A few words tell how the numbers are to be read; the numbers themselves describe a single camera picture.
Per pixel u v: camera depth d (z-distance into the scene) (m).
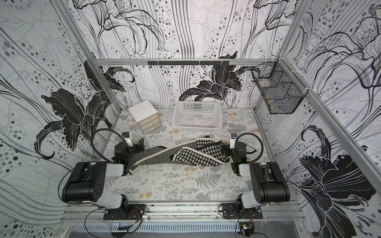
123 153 0.71
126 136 0.78
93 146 0.66
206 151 0.91
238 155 0.71
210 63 0.91
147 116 0.97
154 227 0.69
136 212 0.72
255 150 0.73
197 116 1.14
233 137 0.80
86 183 0.45
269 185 0.43
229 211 0.73
